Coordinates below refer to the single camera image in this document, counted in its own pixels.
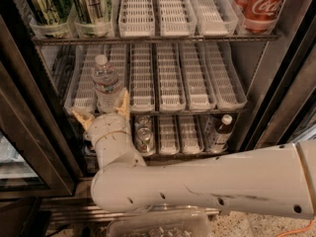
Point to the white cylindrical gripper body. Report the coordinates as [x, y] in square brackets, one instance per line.
[106, 124]

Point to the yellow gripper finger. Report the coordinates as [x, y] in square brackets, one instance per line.
[83, 117]
[122, 107]

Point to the clear plastic water bottle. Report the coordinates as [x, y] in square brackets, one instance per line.
[107, 84]

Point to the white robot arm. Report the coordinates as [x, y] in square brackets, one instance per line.
[278, 180]

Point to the white tray shelf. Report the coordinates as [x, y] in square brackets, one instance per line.
[215, 17]
[177, 18]
[171, 91]
[141, 85]
[225, 80]
[118, 60]
[136, 18]
[81, 93]
[199, 93]

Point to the glass fridge door left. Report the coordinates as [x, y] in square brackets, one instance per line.
[19, 125]

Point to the stainless steel fridge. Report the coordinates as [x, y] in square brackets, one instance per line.
[43, 79]

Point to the brown juice bottle white cap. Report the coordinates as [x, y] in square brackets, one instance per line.
[219, 132]

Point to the fridge door right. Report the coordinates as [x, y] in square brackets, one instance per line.
[286, 82]

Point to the silver soda can behind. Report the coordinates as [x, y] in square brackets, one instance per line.
[143, 121]

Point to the silver soda can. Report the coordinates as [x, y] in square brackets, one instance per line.
[143, 121]
[144, 141]

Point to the silver soda can front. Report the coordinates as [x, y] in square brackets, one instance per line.
[144, 141]

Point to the green striped can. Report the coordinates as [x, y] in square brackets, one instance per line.
[93, 11]

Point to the clear plastic bin on floor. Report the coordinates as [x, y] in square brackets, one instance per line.
[177, 223]

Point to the green can top left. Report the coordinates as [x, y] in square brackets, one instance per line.
[50, 12]

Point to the red Coca-Cola can front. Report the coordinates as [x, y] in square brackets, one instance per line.
[260, 14]

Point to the middle wire shelf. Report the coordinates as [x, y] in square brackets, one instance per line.
[186, 112]

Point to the wire shelf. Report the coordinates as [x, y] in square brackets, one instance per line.
[84, 41]
[186, 112]

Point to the top wire shelf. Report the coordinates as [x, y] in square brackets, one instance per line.
[84, 41]

